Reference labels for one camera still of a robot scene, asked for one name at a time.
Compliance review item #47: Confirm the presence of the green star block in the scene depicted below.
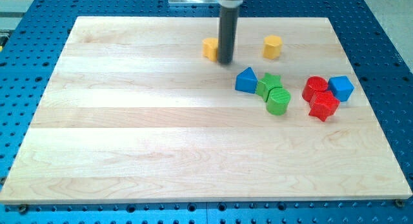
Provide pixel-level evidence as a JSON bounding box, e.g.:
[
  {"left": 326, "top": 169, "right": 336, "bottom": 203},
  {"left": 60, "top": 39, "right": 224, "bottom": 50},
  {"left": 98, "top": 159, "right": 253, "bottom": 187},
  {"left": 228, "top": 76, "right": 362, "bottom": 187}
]
[{"left": 256, "top": 72, "right": 283, "bottom": 102}]

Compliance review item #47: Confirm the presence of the red star block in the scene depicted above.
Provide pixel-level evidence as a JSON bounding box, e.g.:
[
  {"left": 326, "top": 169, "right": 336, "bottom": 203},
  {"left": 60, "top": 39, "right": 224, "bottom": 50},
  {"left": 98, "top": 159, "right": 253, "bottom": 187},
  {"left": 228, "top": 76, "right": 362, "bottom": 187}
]
[{"left": 309, "top": 90, "right": 340, "bottom": 121}]

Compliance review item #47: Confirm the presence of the blue triangle block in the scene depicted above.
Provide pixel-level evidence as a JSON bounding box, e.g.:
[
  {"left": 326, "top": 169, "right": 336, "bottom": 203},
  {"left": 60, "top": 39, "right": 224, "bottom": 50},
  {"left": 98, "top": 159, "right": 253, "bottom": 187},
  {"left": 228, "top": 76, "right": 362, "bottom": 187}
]
[{"left": 235, "top": 67, "right": 257, "bottom": 94}]

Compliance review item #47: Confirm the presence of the yellow block behind rod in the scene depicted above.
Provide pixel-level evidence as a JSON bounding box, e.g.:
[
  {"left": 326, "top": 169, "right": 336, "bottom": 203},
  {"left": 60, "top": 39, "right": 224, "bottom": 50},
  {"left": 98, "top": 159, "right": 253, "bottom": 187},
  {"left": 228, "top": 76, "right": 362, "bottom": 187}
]
[{"left": 202, "top": 37, "right": 218, "bottom": 62}]

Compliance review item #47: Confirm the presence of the green cylinder block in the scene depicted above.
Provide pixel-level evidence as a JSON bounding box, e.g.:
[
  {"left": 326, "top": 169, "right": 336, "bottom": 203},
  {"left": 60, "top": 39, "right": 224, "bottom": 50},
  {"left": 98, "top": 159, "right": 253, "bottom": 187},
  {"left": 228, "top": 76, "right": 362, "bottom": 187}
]
[{"left": 266, "top": 88, "right": 291, "bottom": 116}]

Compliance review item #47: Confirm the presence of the wooden board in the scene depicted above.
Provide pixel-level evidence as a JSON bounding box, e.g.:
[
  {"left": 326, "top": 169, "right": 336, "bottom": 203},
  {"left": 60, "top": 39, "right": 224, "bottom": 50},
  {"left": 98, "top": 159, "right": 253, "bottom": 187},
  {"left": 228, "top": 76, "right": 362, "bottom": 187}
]
[{"left": 1, "top": 17, "right": 412, "bottom": 205}]

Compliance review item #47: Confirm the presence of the yellow hexagon block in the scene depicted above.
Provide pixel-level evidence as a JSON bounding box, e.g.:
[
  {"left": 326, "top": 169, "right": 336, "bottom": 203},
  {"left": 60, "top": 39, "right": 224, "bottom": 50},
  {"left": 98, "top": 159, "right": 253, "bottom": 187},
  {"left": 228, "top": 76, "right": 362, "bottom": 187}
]
[{"left": 263, "top": 35, "right": 283, "bottom": 59}]

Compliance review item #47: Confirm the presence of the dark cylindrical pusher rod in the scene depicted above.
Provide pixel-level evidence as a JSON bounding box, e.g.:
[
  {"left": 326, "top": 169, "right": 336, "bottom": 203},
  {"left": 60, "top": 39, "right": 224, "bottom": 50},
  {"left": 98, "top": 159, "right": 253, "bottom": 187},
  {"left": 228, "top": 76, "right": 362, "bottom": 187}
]
[{"left": 217, "top": 0, "right": 243, "bottom": 65}]

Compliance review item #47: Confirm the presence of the red cylinder block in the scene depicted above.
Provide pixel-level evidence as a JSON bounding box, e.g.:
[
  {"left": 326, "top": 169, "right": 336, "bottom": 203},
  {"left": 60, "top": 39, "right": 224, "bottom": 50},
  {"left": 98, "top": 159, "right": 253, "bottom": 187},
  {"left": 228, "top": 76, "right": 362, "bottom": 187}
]
[{"left": 302, "top": 76, "right": 328, "bottom": 102}]

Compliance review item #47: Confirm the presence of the blue cube block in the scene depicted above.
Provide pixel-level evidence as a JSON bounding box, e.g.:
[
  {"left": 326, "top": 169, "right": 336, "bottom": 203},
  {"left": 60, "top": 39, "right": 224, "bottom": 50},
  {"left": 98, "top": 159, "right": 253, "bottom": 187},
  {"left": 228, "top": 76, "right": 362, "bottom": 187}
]
[{"left": 328, "top": 76, "right": 354, "bottom": 102}]

